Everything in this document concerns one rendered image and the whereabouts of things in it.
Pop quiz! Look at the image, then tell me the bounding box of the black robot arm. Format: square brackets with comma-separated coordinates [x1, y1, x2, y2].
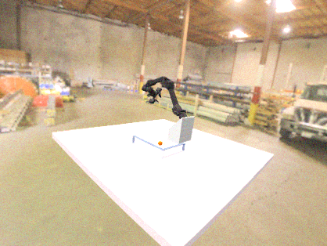
[142, 76, 188, 119]

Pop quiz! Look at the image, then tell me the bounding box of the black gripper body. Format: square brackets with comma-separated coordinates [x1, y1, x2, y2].
[149, 87, 162, 104]

